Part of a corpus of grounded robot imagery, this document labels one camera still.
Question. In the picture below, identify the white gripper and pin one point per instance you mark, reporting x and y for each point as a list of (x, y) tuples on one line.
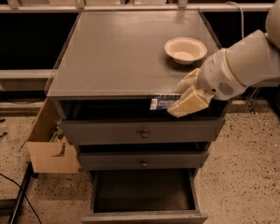
[(216, 75)]

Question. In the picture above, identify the blue rxbar blueberry wrapper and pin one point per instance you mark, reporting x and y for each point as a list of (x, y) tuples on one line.
[(163, 101)]

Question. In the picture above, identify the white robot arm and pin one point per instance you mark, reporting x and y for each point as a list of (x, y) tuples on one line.
[(257, 56)]

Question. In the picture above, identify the grey top drawer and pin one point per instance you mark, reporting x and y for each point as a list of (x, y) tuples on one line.
[(115, 132)]

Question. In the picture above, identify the grey middle drawer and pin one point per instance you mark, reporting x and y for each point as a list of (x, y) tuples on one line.
[(142, 160)]

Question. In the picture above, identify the grey three-drawer cabinet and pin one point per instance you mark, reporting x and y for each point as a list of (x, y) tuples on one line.
[(130, 107)]

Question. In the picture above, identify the grey open bottom drawer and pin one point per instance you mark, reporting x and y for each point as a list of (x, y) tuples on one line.
[(144, 197)]

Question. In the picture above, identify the white paper bowl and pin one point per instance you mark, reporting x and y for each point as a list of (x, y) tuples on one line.
[(185, 50)]

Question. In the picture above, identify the green item in box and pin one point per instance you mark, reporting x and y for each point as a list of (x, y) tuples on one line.
[(58, 131)]

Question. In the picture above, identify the brown cardboard box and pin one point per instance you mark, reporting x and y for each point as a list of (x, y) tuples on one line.
[(50, 157)]

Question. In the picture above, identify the black metal floor bar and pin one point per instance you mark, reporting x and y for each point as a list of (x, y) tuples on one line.
[(15, 213)]

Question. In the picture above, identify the aluminium rail frame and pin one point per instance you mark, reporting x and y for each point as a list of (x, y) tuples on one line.
[(28, 8)]

